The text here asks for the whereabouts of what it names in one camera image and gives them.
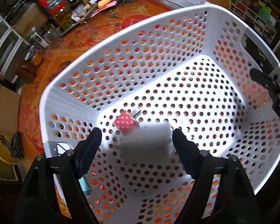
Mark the small black label jar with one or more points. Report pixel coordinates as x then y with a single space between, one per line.
38 39

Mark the wooden chair beside cardboard box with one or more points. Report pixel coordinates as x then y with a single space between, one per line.
3 151

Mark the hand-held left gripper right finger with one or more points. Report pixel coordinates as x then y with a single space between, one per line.
183 150

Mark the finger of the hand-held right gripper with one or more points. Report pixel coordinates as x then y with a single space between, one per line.
260 75

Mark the dark brown jar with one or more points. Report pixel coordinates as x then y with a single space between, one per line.
25 71

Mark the white plastic drawer unit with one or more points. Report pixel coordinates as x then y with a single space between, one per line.
2 44

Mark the orange sauce jar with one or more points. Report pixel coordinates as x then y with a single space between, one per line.
35 56

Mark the open cardboard box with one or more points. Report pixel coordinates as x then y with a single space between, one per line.
2 107

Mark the teal multi-port charger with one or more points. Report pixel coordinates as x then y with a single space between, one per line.
85 184

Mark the white cube shelf unit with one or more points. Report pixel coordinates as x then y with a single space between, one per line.
254 11

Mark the orange cloth pouch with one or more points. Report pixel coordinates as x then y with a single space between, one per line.
105 1

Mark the large white charger block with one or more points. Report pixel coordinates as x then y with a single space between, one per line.
145 143

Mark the white perforated plastic basket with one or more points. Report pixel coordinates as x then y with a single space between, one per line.
168 51

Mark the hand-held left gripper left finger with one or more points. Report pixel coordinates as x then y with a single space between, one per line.
91 148

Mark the white and blue paper bag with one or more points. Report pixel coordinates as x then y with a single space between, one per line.
177 0

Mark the empty glass jar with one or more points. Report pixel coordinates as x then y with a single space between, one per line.
52 36

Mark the metal keys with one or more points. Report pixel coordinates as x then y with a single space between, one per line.
113 14

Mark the orange patterned tablecloth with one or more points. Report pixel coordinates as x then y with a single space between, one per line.
67 51

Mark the red lid olive jar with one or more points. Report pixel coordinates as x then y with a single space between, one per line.
61 15

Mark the pink polka dot charger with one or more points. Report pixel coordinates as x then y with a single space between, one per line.
124 123

